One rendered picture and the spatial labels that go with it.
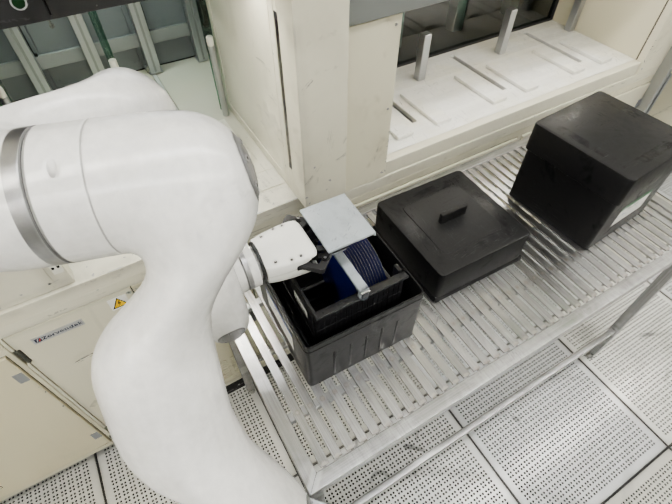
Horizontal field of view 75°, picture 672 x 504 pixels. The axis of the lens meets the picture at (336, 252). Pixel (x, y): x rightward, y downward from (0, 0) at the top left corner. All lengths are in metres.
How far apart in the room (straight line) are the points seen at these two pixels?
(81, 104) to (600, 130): 1.19
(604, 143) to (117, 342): 1.18
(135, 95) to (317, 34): 0.53
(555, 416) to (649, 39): 1.43
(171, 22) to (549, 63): 1.39
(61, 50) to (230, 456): 1.57
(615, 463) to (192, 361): 1.77
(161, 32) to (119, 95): 1.40
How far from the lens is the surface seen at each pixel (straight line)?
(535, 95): 1.73
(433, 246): 1.10
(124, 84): 0.45
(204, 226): 0.31
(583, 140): 1.29
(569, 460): 1.92
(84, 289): 1.17
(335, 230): 0.81
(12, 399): 1.45
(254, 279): 0.77
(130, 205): 0.32
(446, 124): 1.49
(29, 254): 0.36
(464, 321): 1.11
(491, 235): 1.17
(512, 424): 1.89
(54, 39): 1.81
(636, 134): 1.38
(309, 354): 0.86
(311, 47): 0.92
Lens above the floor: 1.68
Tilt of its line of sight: 50 degrees down
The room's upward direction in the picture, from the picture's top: straight up
